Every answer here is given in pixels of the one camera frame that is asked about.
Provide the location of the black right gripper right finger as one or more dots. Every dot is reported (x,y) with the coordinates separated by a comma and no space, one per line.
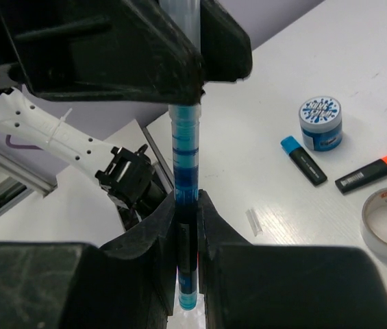
(270,286)

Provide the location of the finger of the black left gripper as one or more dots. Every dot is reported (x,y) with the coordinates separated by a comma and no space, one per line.
(102,51)
(225,45)

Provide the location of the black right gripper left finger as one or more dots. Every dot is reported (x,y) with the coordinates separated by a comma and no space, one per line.
(127,283)

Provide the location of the clear pen cap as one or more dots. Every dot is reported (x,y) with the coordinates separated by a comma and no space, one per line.
(186,16)
(254,221)

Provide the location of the blue highlighter marker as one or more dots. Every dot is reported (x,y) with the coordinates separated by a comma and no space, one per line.
(304,162)

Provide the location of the orange highlighter marker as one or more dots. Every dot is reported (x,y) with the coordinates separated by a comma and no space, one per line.
(369,174)

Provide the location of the left table aluminium rail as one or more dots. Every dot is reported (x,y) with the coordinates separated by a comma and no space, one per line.
(20,182)

